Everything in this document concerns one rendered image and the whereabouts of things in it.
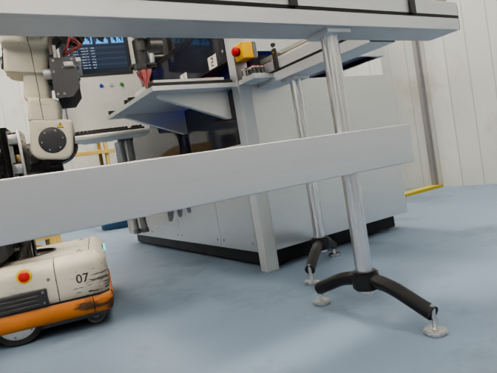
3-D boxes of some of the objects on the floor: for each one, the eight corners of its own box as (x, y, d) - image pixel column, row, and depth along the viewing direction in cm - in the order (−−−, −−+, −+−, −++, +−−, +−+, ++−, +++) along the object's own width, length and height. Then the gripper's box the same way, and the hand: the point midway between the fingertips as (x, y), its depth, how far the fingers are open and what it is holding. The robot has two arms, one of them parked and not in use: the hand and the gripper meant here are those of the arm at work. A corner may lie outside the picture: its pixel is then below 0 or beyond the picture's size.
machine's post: (272, 267, 216) (200, -184, 205) (279, 269, 210) (205, -194, 200) (261, 271, 212) (186, -188, 202) (268, 272, 207) (192, -198, 197)
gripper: (149, 54, 198) (155, 89, 199) (126, 55, 193) (132, 91, 194) (154, 49, 192) (160, 86, 193) (131, 49, 187) (137, 87, 188)
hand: (146, 86), depth 193 cm, fingers closed
